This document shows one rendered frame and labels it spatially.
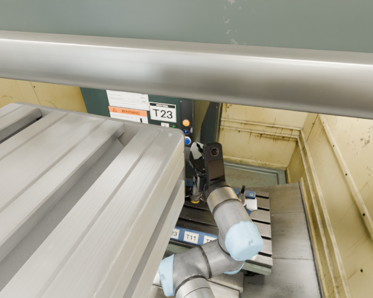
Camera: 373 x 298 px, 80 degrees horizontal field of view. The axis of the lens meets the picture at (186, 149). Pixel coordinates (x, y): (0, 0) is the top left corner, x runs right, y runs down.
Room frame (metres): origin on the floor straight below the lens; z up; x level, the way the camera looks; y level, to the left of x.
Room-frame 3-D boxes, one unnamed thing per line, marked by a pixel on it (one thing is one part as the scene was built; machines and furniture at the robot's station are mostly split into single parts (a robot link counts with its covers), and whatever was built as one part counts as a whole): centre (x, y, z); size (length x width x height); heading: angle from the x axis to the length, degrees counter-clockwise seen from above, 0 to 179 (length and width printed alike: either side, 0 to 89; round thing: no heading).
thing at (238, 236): (0.27, -0.11, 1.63); 0.11 x 0.08 x 0.09; 16
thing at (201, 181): (0.43, -0.07, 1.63); 0.12 x 0.08 x 0.09; 16
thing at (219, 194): (0.35, -0.09, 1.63); 0.08 x 0.05 x 0.08; 106
